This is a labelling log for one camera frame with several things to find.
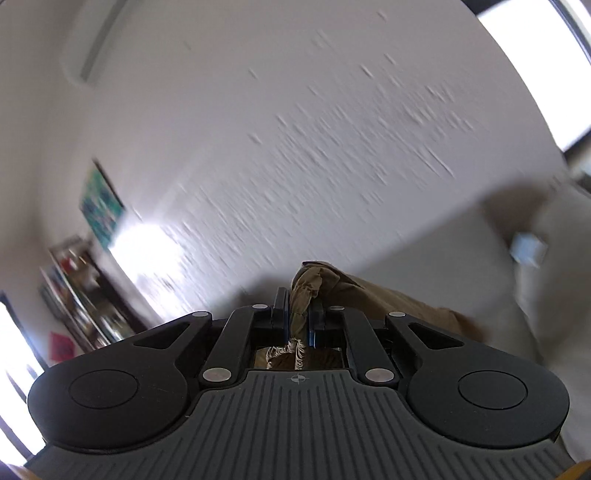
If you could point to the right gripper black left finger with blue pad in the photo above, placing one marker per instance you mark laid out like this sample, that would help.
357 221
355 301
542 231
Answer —
247 330

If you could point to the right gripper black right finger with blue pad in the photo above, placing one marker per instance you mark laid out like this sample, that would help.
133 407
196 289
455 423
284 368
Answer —
351 331

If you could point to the tan khaki trousers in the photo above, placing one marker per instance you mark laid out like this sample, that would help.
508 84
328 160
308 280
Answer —
322 282

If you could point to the cluttered dark bookshelf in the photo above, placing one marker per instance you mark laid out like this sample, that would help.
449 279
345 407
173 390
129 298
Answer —
81 296

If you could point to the light grey sofa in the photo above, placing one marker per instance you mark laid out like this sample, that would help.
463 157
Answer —
465 264

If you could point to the small blue white packet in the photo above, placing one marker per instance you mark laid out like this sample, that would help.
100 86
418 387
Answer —
528 249

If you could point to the red paper wall decoration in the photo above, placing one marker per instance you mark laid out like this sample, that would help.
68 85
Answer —
61 347

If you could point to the teal wall picture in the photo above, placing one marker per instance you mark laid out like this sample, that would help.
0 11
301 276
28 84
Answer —
100 205

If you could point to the window with dark frame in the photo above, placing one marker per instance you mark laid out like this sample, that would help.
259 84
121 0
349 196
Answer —
548 43

